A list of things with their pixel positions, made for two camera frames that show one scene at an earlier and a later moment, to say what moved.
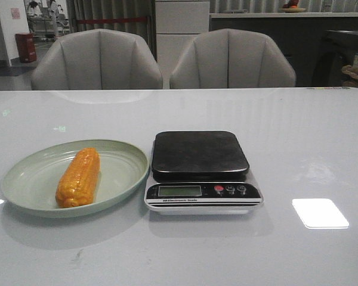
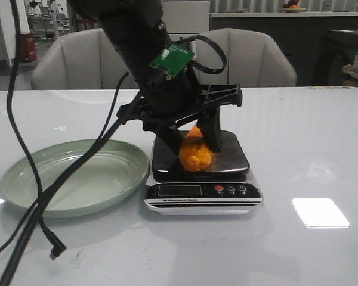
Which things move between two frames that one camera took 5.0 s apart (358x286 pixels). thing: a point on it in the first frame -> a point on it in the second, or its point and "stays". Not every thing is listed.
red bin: [26, 47] stays
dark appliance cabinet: [332, 50] stays
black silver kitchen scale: [201, 173] stays
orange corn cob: [78, 184] -> [194, 154]
